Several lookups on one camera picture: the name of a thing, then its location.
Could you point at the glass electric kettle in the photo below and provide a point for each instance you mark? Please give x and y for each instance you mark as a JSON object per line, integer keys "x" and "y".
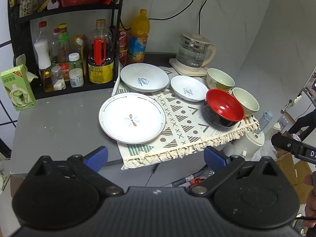
{"x": 190, "y": 51}

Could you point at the yellow cap sauce bottle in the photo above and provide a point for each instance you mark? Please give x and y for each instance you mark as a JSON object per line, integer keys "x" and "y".
{"x": 63, "y": 49}

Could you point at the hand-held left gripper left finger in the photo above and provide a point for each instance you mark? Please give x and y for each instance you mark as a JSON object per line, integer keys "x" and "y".
{"x": 97, "y": 158}

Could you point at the deep white plate script print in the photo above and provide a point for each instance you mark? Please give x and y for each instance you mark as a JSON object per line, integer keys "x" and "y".
{"x": 144, "y": 76}

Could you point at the cream bowl with leaf print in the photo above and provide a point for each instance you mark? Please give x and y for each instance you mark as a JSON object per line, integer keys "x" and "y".
{"x": 219, "y": 79}

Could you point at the soy sauce bottle yellow label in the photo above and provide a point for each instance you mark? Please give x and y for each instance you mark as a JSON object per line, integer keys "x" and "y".
{"x": 101, "y": 71}

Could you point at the clear bottle with red cap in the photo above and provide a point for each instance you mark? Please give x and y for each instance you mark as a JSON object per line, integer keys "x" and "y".
{"x": 42, "y": 28}

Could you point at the grey blue bottle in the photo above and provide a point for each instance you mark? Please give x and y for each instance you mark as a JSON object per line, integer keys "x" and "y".
{"x": 266, "y": 121}

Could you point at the white labelled jar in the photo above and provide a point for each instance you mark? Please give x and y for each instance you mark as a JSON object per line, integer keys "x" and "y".
{"x": 76, "y": 77}

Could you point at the black metal shelf rack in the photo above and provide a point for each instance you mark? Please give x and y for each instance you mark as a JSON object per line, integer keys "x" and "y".
{"x": 74, "y": 91}

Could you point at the cardboard box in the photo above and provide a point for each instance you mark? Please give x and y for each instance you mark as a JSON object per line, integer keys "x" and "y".
{"x": 288, "y": 165}

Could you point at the oil bottle with white top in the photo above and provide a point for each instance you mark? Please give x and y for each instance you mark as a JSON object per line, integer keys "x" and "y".
{"x": 44, "y": 54}

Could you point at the cream cylinder appliance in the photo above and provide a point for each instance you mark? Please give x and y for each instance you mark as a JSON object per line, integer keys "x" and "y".
{"x": 251, "y": 145}

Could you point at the orange juice bottle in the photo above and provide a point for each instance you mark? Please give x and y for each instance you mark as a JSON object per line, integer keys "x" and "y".
{"x": 138, "y": 42}

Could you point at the green drink carton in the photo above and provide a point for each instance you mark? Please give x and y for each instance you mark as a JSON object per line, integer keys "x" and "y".
{"x": 18, "y": 88}

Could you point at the small white plate blue print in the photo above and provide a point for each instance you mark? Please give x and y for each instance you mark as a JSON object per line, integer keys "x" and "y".
{"x": 188, "y": 87}

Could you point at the crumpled cream paper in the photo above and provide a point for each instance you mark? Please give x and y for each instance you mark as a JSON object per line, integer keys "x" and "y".
{"x": 23, "y": 63}

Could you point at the person's right hand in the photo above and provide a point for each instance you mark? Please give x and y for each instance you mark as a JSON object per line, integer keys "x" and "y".
{"x": 311, "y": 209}

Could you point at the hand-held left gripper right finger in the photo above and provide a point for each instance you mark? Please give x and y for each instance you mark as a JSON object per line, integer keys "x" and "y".
{"x": 214, "y": 159}

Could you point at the plain cream bowl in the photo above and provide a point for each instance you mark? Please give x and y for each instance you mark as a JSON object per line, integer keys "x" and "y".
{"x": 246, "y": 100}

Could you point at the patterned fringed cloth mat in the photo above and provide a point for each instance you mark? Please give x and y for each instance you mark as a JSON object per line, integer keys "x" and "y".
{"x": 182, "y": 121}

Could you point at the red and black bowl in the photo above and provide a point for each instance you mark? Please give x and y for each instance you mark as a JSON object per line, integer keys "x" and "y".
{"x": 223, "y": 106}

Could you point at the yellow squeeze bottle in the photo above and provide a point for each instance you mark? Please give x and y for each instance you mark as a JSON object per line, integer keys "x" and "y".
{"x": 79, "y": 43}

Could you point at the small jar with white lid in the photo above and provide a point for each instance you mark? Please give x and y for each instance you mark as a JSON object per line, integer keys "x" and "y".
{"x": 74, "y": 61}

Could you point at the white plate with brown rim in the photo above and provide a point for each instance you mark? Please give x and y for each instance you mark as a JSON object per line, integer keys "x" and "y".
{"x": 132, "y": 118}

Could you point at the patterned glass jar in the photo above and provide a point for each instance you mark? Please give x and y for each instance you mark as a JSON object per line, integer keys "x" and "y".
{"x": 27, "y": 6}

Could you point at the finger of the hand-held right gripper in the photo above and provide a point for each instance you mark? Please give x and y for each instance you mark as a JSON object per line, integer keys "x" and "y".
{"x": 293, "y": 148}

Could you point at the small glass seasoning jar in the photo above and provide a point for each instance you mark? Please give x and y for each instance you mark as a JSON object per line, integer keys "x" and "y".
{"x": 58, "y": 79}

